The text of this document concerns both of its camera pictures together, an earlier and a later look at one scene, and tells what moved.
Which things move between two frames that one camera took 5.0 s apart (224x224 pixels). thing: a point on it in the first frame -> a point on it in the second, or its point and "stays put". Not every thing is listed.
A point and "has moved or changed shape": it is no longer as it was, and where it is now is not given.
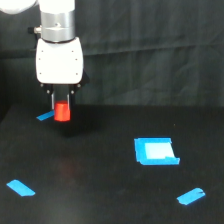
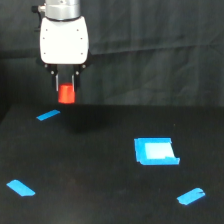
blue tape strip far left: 46,115 stays put
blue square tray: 155,151 stays put
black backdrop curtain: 137,53 stays put
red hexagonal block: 61,111 has moved or changed shape
